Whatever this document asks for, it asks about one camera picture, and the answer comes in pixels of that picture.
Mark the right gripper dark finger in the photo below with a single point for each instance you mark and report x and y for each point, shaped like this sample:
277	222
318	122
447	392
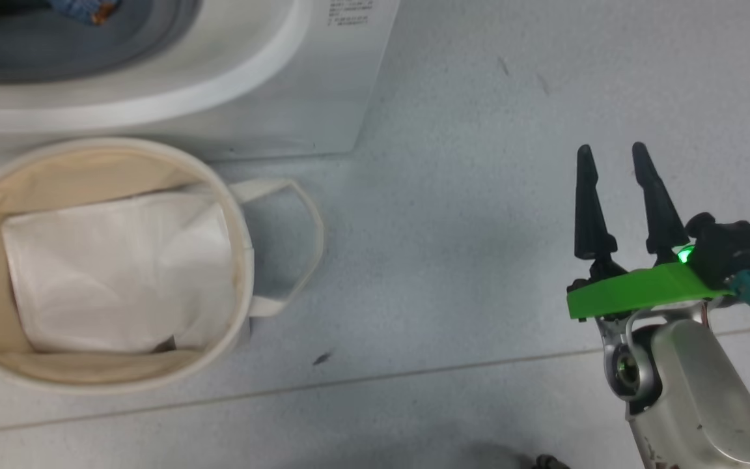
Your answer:
663	215
591	215

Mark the small printed text label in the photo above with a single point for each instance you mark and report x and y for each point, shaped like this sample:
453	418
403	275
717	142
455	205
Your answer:
347	12

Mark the white front-load washing machine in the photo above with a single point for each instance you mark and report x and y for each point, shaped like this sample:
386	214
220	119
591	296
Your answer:
284	98

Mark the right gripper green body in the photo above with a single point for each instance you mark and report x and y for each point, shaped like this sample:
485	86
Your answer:
642	290

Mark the cream fabric laundry basket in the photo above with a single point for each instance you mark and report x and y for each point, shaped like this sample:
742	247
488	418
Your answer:
235	306

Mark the white folded cloth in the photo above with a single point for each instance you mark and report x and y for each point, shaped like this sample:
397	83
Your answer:
114	273

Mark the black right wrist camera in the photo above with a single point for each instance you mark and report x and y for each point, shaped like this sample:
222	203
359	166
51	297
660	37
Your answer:
730	251

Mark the blue denim garment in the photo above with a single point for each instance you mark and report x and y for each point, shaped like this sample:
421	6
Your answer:
85	10

